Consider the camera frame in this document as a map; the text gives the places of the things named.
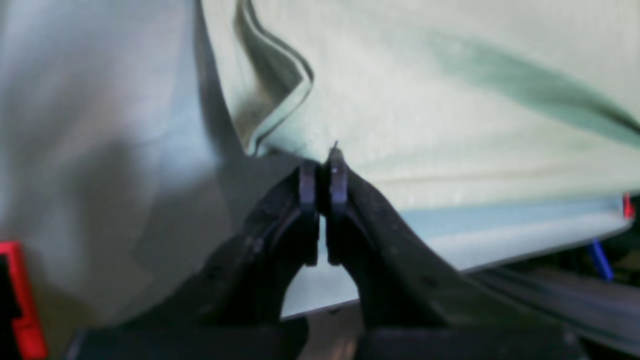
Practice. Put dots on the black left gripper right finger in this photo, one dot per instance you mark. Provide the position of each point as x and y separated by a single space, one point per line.
414 305

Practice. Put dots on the blue orange clamp front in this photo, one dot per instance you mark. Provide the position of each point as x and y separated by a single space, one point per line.
600 260

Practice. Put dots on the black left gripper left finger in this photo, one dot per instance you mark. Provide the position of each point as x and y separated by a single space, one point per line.
230 307

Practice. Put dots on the light green T-shirt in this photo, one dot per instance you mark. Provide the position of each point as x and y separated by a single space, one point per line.
440 103

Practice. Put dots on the red clamp left edge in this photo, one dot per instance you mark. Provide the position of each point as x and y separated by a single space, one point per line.
21 333

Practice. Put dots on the green table cloth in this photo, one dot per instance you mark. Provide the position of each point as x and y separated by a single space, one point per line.
121 168

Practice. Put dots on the red clamp edge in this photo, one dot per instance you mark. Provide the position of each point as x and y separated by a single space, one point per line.
628 207
21 333

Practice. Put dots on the red clamp back edge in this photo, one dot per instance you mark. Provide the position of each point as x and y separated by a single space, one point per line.
628 207

